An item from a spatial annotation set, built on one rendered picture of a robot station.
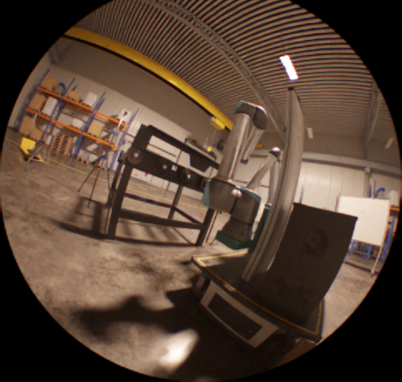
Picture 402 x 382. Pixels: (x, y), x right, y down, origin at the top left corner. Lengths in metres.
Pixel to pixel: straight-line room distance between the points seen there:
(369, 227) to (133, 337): 4.87
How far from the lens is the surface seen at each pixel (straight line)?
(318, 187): 11.19
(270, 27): 8.02
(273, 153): 1.34
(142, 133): 1.31
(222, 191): 0.71
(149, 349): 0.80
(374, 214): 4.82
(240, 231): 0.75
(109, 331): 0.81
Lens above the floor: 0.75
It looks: 5 degrees up
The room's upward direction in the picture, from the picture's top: 19 degrees clockwise
